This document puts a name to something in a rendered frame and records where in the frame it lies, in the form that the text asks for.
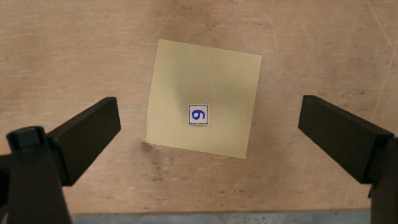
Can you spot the beige flat mat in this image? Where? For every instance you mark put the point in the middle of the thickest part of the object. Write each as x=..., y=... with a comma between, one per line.
x=192, y=74

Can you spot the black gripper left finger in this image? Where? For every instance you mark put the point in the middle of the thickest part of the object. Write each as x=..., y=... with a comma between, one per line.
x=30, y=189

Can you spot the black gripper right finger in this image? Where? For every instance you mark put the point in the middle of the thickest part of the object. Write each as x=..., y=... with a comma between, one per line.
x=366, y=151

